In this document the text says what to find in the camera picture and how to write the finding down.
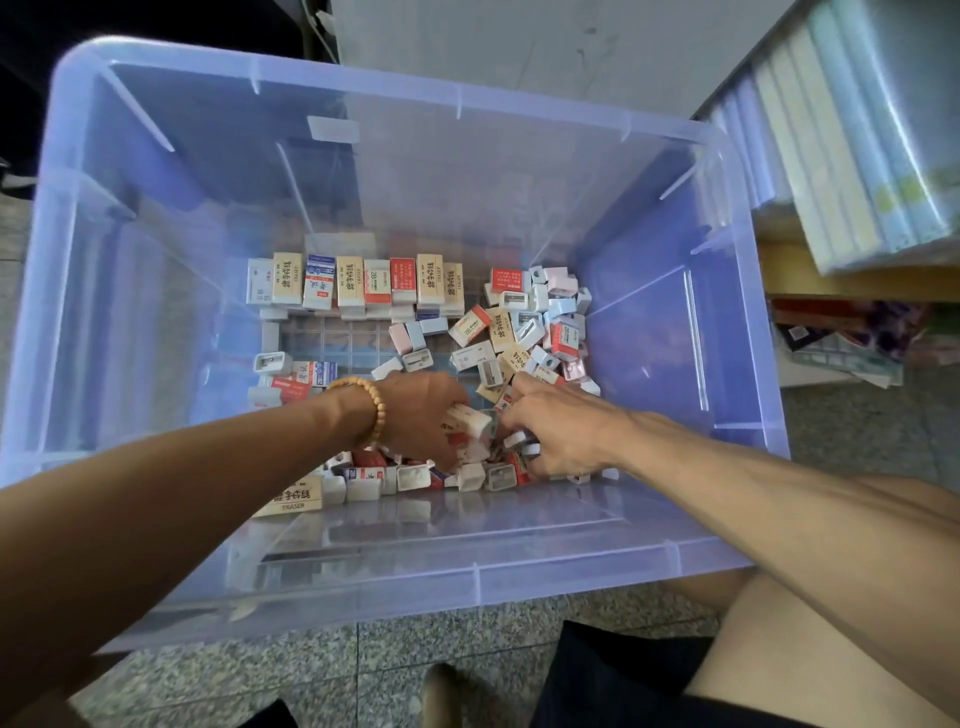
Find person's left hand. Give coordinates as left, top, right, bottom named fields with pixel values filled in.
left=360, top=367, right=474, bottom=470

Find person's right hand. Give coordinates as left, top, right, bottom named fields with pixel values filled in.
left=495, top=375, right=639, bottom=482

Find pile of boxed erasers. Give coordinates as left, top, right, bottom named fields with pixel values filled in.
left=247, top=267, right=605, bottom=519

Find clear plastic storage bin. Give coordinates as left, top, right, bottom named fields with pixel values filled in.
left=0, top=37, right=792, bottom=654

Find person's left forearm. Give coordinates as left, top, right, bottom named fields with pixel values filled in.
left=0, top=393, right=377, bottom=722

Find person's right forearm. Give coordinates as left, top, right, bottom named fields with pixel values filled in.
left=615, top=412, right=960, bottom=677

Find person's left cream clog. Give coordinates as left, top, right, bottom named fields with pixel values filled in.
left=420, top=663, right=467, bottom=728

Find person's right leg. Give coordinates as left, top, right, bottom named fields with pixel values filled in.
left=682, top=480, right=960, bottom=728

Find black shorts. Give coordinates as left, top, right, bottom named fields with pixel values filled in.
left=532, top=619, right=812, bottom=728

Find white cabinet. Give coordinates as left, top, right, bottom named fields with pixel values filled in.
left=322, top=0, right=804, bottom=122

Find stack of white blue books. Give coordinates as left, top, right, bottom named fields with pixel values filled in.
left=705, top=0, right=960, bottom=279

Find beaded wooden bracelet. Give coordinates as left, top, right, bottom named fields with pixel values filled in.
left=327, top=375, right=389, bottom=452

